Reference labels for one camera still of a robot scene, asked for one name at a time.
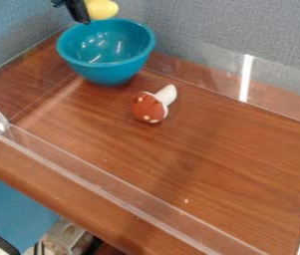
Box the red white toy mushroom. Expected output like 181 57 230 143
132 85 177 124

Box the yellow toy banana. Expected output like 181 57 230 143
85 0 120 20

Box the grey power strip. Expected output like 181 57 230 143
33 218 96 255

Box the clear acrylic tray wall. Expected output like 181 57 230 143
0 31 300 255

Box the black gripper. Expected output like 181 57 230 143
52 0 92 24

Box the blue plastic bowl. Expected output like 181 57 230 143
57 18 156 87

